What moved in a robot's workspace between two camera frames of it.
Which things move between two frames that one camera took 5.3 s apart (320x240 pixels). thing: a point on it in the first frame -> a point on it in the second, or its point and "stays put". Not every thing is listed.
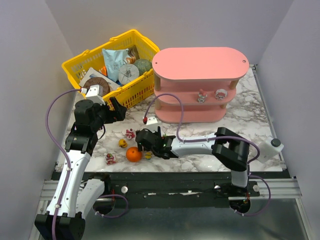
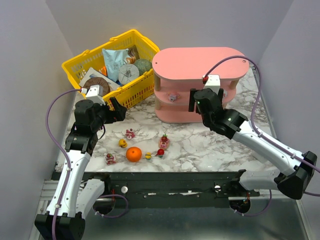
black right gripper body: [144, 140] -> [192, 100]
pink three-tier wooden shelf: [204, 78] stays put
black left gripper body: [113, 113] stays put
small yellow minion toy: [148, 155] stays put
